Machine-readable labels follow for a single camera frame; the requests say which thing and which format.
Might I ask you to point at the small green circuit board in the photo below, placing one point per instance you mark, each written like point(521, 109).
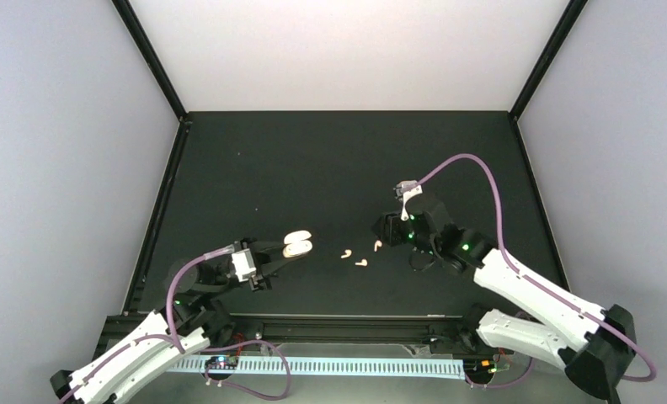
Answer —
point(221, 364)

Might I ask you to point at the black left frame post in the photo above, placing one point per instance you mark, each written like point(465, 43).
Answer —
point(137, 32)

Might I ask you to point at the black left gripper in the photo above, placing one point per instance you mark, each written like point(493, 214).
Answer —
point(264, 268)

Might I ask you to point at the black right frame post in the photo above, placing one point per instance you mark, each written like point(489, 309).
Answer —
point(554, 44)

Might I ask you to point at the light blue slotted cable duct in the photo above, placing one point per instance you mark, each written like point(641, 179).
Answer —
point(451, 369)

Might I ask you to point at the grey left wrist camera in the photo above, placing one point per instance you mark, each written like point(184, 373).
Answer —
point(243, 265)

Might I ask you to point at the black frame post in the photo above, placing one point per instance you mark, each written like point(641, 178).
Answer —
point(554, 44)
point(137, 32)

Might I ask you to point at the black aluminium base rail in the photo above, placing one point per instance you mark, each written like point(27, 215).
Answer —
point(442, 335)

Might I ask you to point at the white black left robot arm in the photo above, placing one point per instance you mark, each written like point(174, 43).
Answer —
point(192, 321)

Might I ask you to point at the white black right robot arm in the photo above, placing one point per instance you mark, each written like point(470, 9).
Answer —
point(588, 342)

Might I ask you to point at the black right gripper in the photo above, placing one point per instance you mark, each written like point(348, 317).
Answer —
point(386, 231)

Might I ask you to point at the beige earbud charging case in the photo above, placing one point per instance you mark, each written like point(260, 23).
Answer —
point(297, 243)

